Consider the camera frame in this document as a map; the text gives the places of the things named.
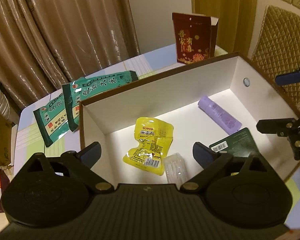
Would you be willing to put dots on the green rice bag rear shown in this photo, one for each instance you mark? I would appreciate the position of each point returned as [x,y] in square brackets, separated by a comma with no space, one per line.
[52,120]

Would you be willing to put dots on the quilted gold chair cover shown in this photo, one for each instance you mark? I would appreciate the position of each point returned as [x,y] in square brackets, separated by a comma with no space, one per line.
[278,47]

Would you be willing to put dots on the dark red gift bag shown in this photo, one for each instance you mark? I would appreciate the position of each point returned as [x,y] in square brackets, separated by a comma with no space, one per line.
[195,37]

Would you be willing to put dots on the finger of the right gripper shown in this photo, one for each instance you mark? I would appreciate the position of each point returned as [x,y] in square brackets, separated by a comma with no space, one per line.
[281,127]
[288,79]

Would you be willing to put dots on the green rice bag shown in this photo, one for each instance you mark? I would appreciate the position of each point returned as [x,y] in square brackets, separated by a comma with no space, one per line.
[52,120]
[84,88]

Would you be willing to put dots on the beige curtain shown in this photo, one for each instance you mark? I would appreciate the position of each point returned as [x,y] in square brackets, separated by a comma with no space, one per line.
[45,44]

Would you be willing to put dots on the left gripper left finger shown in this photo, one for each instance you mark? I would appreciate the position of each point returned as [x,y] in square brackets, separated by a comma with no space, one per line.
[79,165]

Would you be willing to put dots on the clear plastic floss box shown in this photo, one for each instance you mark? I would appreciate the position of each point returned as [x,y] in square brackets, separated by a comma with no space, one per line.
[175,169]

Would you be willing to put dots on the dark green packet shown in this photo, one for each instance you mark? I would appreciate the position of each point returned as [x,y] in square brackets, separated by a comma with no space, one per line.
[239,144]

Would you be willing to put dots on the green rice bag front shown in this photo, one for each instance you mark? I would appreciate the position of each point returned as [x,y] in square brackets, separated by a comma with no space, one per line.
[84,88]

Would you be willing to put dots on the golden yellow curtain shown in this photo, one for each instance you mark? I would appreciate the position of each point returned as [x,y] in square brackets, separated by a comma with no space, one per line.
[235,24]

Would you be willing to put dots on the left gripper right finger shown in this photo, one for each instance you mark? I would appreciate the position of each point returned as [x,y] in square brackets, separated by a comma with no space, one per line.
[213,165]

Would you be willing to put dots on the brown white cardboard box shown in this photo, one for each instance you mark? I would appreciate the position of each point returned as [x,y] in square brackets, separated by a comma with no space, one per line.
[180,114]

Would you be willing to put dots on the yellow snack pouch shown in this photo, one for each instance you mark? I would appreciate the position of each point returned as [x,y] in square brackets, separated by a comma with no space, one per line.
[155,138]

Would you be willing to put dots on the purple cream tube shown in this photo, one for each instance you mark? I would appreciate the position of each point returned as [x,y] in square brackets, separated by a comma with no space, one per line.
[221,117]

